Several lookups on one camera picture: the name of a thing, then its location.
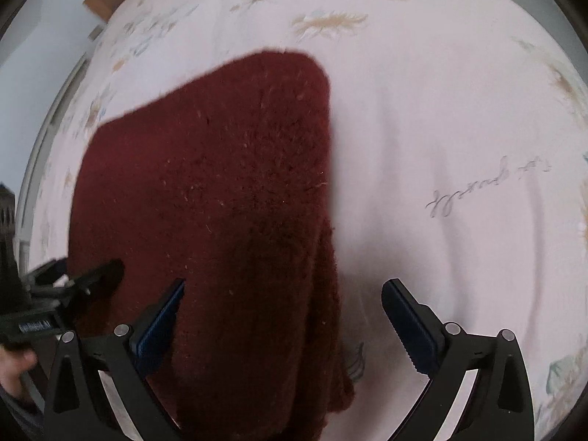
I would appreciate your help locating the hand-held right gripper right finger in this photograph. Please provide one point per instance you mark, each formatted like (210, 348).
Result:
(413, 330)

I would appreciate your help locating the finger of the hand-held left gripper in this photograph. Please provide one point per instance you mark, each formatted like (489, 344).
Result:
(99, 275)
(48, 272)

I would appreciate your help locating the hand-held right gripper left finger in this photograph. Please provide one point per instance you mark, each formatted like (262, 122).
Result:
(161, 326)

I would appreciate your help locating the maroon knit sweater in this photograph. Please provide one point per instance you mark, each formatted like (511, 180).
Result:
(206, 193)

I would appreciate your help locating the person's left forearm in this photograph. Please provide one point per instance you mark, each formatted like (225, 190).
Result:
(23, 411)

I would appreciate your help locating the person's left hand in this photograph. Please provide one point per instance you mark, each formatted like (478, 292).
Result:
(16, 370)

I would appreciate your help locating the floral white bed sheet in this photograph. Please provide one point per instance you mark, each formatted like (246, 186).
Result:
(436, 124)

